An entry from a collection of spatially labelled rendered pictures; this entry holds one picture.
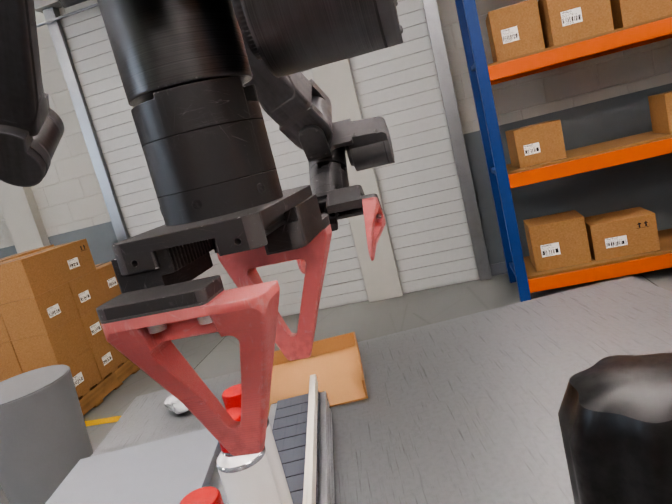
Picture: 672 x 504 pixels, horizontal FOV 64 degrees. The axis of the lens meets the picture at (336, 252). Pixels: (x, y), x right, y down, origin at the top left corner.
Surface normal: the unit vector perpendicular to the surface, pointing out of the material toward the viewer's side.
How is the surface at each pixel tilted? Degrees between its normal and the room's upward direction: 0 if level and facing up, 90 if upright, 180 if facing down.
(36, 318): 90
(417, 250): 90
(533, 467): 0
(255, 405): 101
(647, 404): 14
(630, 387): 0
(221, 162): 91
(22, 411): 94
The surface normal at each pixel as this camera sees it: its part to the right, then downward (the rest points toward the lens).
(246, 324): -0.07, 0.56
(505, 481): -0.24, -0.95
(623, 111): -0.17, 0.22
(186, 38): 0.31, 0.11
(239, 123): 0.72, -0.04
